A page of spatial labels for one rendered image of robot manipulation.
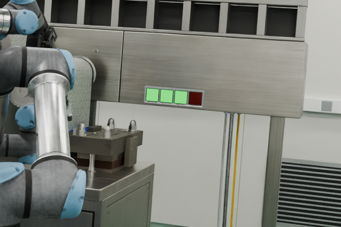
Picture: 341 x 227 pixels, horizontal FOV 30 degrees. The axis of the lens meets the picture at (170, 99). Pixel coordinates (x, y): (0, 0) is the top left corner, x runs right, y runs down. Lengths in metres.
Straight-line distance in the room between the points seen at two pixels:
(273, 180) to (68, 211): 1.35
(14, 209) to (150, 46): 1.27
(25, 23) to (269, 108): 1.05
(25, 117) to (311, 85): 3.10
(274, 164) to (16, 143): 1.12
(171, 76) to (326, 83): 2.41
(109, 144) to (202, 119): 2.70
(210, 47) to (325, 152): 2.47
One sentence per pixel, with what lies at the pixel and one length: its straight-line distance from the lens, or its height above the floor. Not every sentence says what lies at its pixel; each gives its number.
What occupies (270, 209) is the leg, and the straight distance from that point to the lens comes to 2.75.
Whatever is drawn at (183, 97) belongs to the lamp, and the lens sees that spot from 2.58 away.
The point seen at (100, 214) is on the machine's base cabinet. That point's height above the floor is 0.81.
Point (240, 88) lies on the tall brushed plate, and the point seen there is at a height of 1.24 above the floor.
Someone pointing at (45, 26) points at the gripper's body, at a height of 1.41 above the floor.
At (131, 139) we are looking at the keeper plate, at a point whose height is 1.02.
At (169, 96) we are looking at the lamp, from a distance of 2.59.
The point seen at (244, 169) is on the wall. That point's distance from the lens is 4.94.
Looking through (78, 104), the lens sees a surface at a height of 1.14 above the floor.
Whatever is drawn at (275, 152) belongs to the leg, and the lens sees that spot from 2.71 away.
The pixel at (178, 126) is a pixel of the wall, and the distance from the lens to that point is 4.99.
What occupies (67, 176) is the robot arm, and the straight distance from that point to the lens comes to 1.54.
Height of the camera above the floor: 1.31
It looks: 3 degrees down
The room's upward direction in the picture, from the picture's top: 4 degrees clockwise
